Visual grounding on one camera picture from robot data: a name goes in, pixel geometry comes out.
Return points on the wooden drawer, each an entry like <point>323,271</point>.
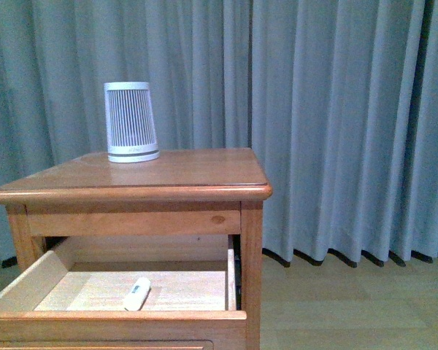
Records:
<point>72,299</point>

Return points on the wooden nightstand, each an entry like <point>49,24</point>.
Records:
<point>184,202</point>

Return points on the white slatted cylindrical device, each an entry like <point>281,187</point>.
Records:
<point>131,136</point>

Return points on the grey-green curtain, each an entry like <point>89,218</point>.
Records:
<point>338,99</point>

